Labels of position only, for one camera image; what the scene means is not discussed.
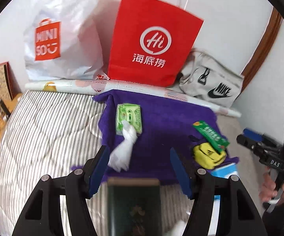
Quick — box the red paper bag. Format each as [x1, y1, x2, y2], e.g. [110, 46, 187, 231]
[107, 0, 204, 88]

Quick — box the green stick pack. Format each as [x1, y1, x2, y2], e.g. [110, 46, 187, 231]
[192, 120, 230, 153]

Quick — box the blue tissue pack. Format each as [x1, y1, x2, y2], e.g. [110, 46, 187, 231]
[209, 163, 239, 202]

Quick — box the brown wooden door frame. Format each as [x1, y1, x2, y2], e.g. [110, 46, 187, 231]
[240, 4, 284, 85]

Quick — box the white plastic shopping bag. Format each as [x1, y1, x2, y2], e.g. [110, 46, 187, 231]
[24, 0, 109, 81]

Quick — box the striped mattress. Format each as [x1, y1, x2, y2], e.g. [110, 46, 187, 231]
[0, 90, 255, 236]

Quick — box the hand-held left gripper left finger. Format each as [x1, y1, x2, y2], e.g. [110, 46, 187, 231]
[11, 146, 111, 236]

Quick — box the green cassette-print packet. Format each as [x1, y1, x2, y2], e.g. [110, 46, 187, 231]
[116, 103, 143, 136]

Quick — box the grey waist bag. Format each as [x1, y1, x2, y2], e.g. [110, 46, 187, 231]
[179, 49, 245, 107]

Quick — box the person's right forearm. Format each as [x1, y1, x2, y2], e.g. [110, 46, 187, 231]
[262, 202, 284, 236]

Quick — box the dark green tin box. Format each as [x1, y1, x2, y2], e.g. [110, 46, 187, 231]
[107, 177, 162, 236]

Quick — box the white paper roll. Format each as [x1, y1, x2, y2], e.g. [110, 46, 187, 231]
[24, 79, 242, 118]

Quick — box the yellow mini bag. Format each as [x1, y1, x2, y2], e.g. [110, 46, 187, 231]
[193, 141, 227, 170]

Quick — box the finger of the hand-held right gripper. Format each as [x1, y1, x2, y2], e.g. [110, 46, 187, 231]
[244, 128, 280, 146]
[237, 135, 265, 154]

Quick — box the purple towel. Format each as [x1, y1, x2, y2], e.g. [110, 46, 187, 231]
[70, 88, 239, 185]

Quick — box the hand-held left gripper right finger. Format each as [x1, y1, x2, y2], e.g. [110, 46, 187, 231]
[170, 148, 264, 236]

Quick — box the person's right hand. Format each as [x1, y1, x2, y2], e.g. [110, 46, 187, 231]
[259, 168, 284, 206]

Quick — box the patterned gift box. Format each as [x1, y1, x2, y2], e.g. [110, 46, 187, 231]
[0, 62, 15, 102]

